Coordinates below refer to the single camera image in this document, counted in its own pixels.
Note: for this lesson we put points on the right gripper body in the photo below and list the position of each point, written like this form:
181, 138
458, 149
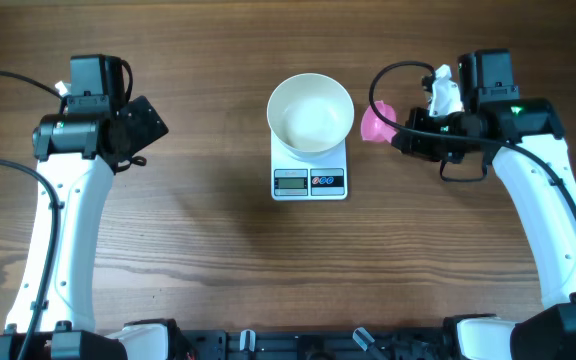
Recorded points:
434, 149

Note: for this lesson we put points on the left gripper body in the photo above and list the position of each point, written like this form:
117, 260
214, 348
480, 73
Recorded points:
145, 129

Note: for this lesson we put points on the pink measuring scoop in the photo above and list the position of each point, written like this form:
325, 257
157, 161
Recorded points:
375, 130

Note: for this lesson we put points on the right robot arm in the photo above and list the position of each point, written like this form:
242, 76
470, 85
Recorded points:
522, 140

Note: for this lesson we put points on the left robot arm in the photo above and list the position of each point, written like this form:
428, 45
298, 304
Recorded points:
98, 132

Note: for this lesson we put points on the white bowl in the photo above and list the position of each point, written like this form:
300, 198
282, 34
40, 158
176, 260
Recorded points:
310, 114

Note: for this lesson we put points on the white digital kitchen scale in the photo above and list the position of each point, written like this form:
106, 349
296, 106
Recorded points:
320, 177

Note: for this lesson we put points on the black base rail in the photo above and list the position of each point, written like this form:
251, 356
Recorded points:
360, 344

